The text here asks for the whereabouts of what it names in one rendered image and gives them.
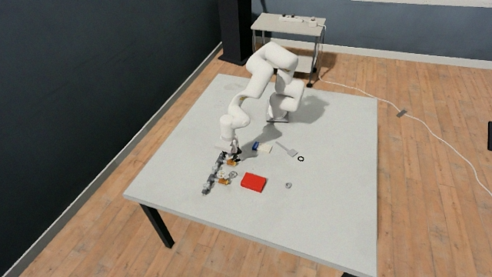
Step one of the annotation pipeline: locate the red flat box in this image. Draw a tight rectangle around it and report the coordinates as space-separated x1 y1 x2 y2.
241 172 266 193

